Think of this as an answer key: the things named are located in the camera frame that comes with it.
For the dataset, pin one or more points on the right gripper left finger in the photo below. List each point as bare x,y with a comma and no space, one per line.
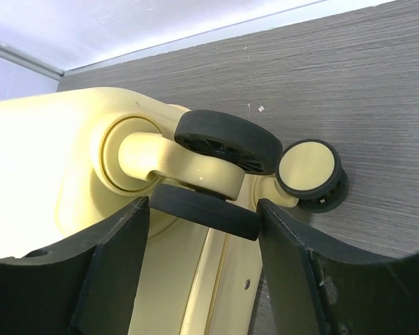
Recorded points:
83,284

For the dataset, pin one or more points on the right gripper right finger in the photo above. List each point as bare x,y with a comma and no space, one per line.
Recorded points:
321,285

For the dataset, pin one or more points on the yellow suitcase black lining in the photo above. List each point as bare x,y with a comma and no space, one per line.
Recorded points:
71,159

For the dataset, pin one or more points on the right aluminium corner post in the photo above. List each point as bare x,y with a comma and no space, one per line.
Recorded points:
17,57

